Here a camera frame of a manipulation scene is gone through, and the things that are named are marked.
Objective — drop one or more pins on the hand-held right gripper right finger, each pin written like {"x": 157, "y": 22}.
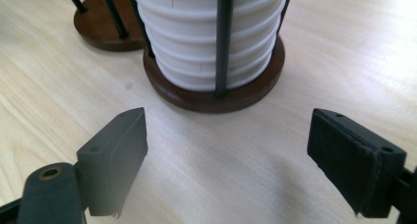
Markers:
{"x": 350, "y": 165}

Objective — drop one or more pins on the stack of white cups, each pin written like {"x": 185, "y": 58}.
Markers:
{"x": 183, "y": 27}

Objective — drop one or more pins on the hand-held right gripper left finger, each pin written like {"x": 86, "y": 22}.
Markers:
{"x": 111, "y": 165}

